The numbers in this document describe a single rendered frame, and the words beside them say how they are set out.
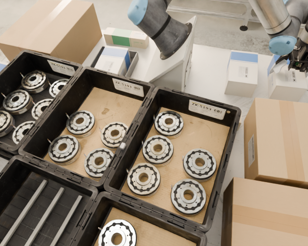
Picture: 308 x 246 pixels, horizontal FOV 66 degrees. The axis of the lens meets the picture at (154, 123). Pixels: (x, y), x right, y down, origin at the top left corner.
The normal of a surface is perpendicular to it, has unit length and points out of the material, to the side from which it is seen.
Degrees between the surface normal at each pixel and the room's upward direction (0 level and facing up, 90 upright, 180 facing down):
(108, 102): 0
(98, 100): 0
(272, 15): 84
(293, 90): 90
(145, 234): 0
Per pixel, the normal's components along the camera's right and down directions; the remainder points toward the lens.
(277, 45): -0.40, 0.86
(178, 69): -0.26, 0.82
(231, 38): -0.06, -0.55
